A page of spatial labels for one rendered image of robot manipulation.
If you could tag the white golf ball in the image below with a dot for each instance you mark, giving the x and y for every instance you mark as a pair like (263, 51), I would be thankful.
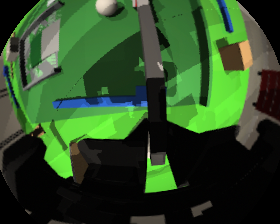
(106, 7)

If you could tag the grey flat bar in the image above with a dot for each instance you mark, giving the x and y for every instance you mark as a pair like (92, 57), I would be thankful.
(50, 2)

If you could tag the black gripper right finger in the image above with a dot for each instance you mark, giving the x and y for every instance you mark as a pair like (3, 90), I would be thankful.
(186, 149)

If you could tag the dark green flat mat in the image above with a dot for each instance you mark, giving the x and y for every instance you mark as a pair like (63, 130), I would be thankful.
(103, 56)

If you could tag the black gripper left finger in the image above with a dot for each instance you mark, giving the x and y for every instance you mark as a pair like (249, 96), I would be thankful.
(130, 152)

